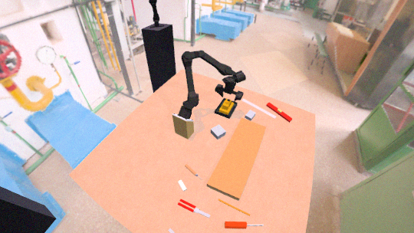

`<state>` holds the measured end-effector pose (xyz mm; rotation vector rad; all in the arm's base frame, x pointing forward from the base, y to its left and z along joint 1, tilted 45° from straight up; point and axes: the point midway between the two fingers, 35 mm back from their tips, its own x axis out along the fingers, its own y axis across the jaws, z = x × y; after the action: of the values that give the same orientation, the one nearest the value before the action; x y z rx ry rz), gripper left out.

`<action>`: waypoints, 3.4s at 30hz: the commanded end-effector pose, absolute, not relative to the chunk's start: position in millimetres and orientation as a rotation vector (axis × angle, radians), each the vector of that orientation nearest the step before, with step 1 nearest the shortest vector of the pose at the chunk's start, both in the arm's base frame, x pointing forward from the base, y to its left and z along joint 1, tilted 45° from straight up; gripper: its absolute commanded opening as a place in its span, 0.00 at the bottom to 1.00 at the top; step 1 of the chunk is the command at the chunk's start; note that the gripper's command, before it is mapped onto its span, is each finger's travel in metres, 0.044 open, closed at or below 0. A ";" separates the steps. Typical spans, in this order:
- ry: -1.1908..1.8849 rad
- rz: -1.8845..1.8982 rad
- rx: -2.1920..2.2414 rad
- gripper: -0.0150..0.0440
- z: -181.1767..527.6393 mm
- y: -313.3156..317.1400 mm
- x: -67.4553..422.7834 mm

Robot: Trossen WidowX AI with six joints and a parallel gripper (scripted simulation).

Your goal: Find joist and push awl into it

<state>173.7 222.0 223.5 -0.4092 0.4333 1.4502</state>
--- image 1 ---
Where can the red flat bar with yellow center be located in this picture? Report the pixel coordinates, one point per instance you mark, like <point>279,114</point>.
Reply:
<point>279,112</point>

